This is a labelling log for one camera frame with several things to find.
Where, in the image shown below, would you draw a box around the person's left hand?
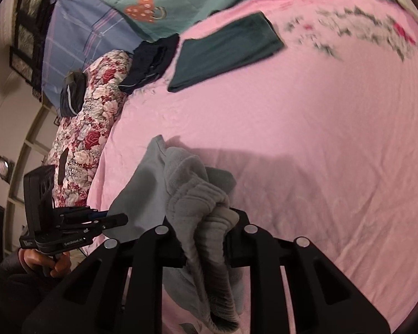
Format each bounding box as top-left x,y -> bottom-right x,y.
18,249 -> 71,277

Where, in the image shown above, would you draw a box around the dark green folded pants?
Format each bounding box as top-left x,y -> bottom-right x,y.
167,12 -> 285,93

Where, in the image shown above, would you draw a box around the navy folded pants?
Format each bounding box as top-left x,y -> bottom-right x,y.
118,33 -> 179,95

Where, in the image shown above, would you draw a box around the red floral quilt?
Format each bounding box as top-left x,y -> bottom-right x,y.
46,50 -> 132,207

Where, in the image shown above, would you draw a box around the blue plaid pillow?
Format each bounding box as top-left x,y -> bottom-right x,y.
41,0 -> 142,109

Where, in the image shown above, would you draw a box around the pink floral bed sheet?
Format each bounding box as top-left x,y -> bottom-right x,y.
87,0 -> 418,330

